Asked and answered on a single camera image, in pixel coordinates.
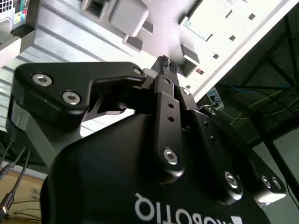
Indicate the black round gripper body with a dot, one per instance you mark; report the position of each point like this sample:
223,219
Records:
105,175

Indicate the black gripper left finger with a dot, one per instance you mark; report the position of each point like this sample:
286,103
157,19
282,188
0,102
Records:
58,79

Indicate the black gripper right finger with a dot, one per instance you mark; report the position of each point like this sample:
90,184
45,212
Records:
210,144

